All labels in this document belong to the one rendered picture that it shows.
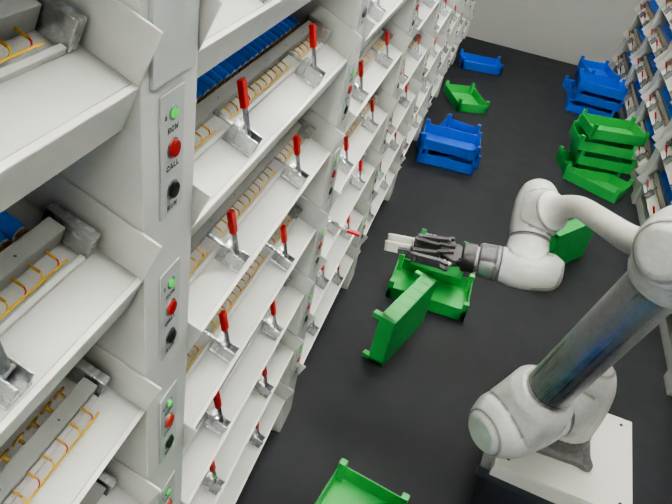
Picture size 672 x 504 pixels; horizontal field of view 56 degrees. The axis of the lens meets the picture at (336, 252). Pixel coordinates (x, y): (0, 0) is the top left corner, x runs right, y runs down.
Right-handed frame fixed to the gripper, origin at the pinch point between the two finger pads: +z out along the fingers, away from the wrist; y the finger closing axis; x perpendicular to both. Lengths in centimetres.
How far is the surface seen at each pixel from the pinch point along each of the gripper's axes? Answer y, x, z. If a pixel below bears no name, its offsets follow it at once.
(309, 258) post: -27.0, 9.4, 15.9
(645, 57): 316, -29, -101
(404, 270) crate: 65, -55, 6
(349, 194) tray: 20.5, 0.1, 19.3
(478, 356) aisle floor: 31, -60, -28
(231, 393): -62, 0, 20
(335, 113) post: -27, 45, 11
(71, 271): -101, 58, 14
